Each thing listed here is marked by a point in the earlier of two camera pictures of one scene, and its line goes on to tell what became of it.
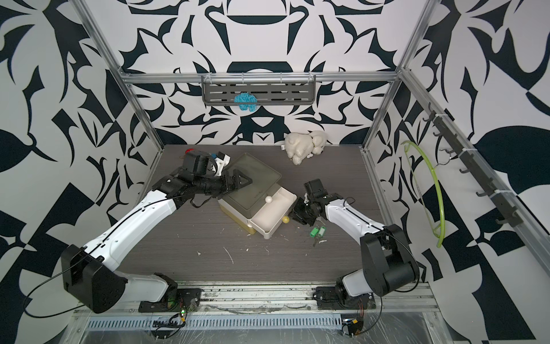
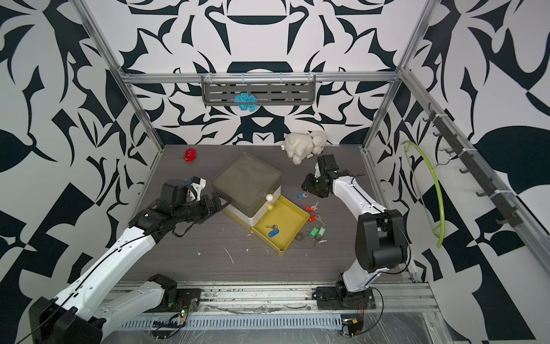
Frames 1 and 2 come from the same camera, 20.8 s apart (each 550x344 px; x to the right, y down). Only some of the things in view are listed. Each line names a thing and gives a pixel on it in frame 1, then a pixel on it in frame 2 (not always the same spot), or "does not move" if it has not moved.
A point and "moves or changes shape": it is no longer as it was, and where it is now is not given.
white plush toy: [298, 145] does not move
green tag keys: [321, 232] does not move
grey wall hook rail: [448, 132] does not move
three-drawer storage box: [261, 205] moves or changes shape
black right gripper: [296, 214] → [309, 184]
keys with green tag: [314, 234] does not move
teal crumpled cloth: [246, 101] does not move
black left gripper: [236, 181] → [211, 208]
